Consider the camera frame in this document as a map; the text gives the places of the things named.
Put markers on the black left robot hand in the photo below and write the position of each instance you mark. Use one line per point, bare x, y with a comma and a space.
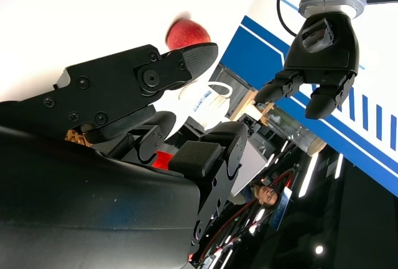
323, 54

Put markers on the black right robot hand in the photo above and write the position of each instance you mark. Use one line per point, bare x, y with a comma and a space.
93, 203

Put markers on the red apple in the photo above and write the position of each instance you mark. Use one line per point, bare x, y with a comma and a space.
186, 34

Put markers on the blue striped white display panel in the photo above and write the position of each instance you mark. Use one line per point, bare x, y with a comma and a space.
258, 54

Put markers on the light wooden rack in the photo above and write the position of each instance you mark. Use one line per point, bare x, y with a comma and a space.
248, 104

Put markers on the white lidded ceramic mug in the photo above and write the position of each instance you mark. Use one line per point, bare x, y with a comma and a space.
205, 104

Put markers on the person with glasses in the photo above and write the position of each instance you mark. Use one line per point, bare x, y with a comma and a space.
265, 196

